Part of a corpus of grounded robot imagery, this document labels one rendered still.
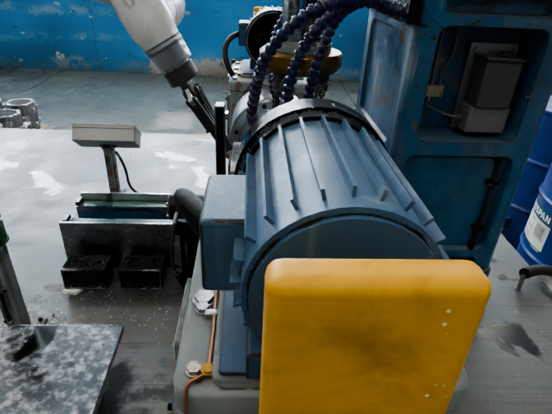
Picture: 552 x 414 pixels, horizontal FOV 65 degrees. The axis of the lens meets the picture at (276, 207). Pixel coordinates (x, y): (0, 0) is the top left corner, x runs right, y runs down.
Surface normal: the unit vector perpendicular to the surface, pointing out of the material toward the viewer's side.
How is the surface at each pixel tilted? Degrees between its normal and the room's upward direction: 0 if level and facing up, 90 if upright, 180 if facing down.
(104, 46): 90
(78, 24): 90
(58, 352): 0
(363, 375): 90
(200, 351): 0
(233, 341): 0
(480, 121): 90
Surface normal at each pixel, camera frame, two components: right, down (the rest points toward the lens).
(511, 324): 0.04, -0.87
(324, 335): 0.05, 0.50
